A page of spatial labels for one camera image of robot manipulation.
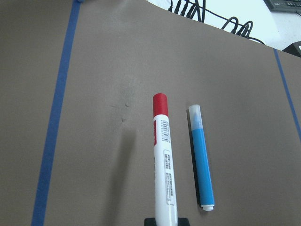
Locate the black keyboard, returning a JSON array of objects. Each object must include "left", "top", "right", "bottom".
[{"left": 264, "top": 0, "right": 301, "bottom": 13}]

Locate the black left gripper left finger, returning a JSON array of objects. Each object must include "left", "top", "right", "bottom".
[{"left": 144, "top": 218, "right": 157, "bottom": 226}]

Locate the red capped white marker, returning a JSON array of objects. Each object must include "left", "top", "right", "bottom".
[{"left": 153, "top": 93, "right": 178, "bottom": 226}]

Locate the brown paper table mat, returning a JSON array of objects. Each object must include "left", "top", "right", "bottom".
[{"left": 0, "top": 0, "right": 301, "bottom": 226}]

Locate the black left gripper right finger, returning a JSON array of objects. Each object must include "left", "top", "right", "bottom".
[{"left": 178, "top": 218, "right": 190, "bottom": 226}]

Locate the black cable bundle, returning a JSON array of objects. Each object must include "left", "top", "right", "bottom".
[{"left": 167, "top": 0, "right": 271, "bottom": 46}]

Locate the blue highlighter pen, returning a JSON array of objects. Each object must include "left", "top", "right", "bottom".
[{"left": 189, "top": 105, "right": 215, "bottom": 211}]

